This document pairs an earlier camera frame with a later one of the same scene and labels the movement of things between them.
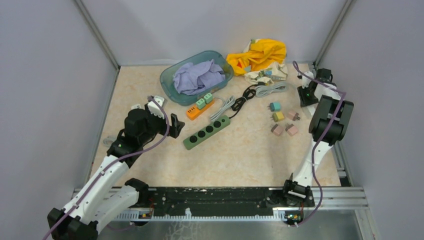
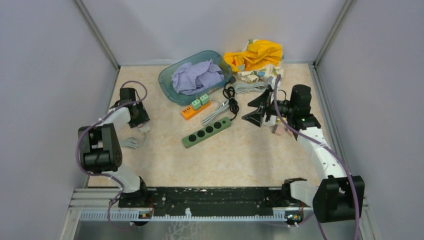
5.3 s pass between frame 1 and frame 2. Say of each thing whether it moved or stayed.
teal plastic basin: stayed
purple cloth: stayed
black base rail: stayed
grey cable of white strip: moved
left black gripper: moved
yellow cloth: stayed
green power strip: stayed
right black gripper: moved
